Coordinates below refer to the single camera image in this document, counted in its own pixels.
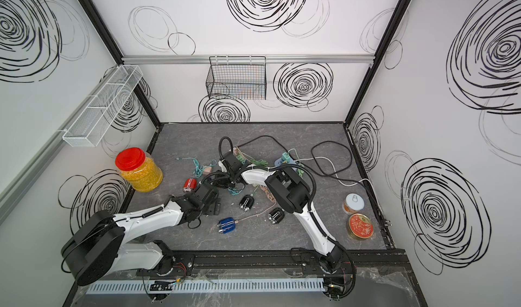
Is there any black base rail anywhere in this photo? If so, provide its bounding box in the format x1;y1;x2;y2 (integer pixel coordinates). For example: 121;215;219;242
170;248;409;277

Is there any red round tin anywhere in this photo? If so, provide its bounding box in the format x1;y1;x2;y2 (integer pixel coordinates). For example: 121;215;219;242
347;213;374;240

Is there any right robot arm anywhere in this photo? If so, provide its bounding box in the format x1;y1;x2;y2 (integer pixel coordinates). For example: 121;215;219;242
218;152;345;273

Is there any black wire basket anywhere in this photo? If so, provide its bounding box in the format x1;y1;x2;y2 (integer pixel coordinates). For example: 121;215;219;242
205;63;267;100

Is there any pink USB charger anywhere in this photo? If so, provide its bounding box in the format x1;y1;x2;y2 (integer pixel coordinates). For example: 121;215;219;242
202;166;213;175

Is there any light green charging cable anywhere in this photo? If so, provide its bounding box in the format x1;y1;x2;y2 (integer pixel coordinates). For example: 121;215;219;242
239;152;269;169

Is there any white wire shelf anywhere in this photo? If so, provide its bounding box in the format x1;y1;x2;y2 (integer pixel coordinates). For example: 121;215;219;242
62;65;142;148

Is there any black corner frame post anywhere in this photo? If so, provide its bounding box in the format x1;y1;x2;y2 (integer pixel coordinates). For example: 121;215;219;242
78;0;161;129

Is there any black power strip cord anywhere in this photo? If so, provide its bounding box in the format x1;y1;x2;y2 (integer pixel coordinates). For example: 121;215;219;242
235;135;355;178

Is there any pink charging cable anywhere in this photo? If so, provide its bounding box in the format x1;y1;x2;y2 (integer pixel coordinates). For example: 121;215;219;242
235;184;278;223

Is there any white slotted cable duct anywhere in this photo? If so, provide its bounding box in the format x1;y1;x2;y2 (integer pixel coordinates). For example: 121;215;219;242
86;278;325;295

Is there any blue power strip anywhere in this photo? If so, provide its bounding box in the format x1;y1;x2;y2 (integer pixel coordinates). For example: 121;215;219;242
274;152;297;167

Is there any white lidded container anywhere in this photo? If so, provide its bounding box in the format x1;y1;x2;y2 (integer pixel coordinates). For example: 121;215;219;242
343;193;365;214

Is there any right black corner post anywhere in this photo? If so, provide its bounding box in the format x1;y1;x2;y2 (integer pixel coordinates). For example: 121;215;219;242
343;0;412;127

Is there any clear jar of yellow flakes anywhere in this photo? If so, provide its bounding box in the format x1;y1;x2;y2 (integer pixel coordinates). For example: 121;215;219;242
115;147;164;193

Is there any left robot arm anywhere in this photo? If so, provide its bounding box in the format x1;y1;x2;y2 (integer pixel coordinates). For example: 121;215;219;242
61;184;219;287

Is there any teal charging cable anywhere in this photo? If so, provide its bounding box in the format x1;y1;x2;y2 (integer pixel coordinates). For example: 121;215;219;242
176;156;218;180

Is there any aluminium wall rail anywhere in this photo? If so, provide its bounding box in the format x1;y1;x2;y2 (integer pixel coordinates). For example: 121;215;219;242
122;53;374;65

